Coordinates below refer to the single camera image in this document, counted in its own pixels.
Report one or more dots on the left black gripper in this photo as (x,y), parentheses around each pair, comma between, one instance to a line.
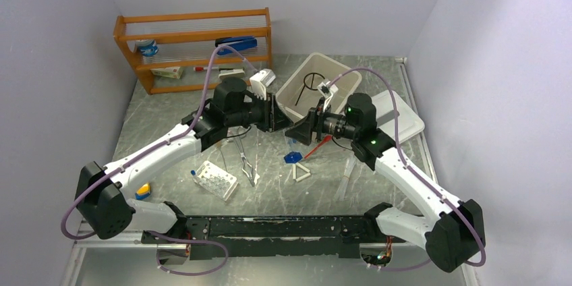
(273,118)

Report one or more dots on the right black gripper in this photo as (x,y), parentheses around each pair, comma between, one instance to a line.
(313,121)

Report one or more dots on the metal crucible tongs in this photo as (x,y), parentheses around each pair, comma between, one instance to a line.
(247,168)

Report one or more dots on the graduated cylinder blue base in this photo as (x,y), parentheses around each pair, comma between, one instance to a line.
(294,154)

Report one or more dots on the black wire tripod stand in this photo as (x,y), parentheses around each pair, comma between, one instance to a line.
(308,84)

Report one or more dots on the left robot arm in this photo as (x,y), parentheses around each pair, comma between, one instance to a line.
(105,196)

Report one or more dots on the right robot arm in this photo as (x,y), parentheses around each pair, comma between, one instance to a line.
(450,230)

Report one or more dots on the red plastic spatula spoon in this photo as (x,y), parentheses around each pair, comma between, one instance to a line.
(319,145)

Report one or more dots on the beige plastic bin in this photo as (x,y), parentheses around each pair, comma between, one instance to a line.
(330,69)

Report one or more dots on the clear plastic pipettes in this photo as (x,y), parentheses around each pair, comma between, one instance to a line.
(349,166)

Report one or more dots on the beige whiteboard eraser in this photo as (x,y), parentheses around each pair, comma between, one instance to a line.
(231,73)

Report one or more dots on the white clay triangle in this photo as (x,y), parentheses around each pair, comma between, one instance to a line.
(300,172)

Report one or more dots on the blue stapler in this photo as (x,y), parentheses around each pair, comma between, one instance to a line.
(239,43)

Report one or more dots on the red capped marker pen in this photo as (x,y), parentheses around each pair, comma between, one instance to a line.
(203,69)

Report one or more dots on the white test tube rack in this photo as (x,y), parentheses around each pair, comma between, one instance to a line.
(215,180)

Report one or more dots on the white plastic bin lid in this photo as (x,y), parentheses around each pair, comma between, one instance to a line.
(409,123)

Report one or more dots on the small white cardboard box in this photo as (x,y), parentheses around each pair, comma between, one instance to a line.
(174,72)

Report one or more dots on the orange wooden shelf rack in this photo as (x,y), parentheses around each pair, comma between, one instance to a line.
(188,39)

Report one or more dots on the blue white tape roll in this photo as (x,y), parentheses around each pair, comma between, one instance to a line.
(146,47)

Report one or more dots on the yellow blue small block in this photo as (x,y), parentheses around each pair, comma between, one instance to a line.
(143,192)

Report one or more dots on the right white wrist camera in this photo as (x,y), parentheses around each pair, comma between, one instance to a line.
(328,91)

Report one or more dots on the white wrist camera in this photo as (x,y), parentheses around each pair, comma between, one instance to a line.
(260,81)
(328,91)

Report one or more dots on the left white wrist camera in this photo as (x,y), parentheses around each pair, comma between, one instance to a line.
(260,81)

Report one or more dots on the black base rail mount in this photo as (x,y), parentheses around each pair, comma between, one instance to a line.
(239,236)

